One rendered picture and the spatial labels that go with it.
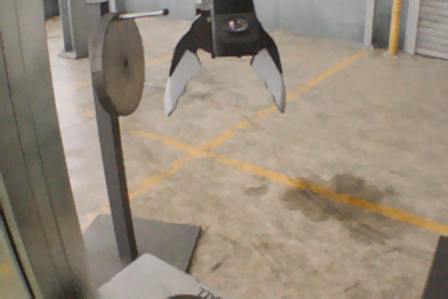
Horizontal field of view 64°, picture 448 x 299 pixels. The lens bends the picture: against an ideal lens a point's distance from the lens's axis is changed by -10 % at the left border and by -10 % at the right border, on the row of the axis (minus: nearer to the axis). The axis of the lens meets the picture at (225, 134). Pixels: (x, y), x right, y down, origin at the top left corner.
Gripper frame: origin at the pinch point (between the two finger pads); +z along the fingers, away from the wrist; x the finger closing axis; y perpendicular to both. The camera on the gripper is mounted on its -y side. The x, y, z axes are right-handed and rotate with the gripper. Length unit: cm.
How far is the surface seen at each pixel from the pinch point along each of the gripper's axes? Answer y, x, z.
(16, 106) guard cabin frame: -28.0, 13.4, -12.8
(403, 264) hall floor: 59, -78, 91
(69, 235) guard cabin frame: -26.9, 12.4, -3.4
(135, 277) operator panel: -26.1, 8.7, 1.3
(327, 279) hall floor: 57, -44, 91
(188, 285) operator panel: -27.0, 4.9, 1.2
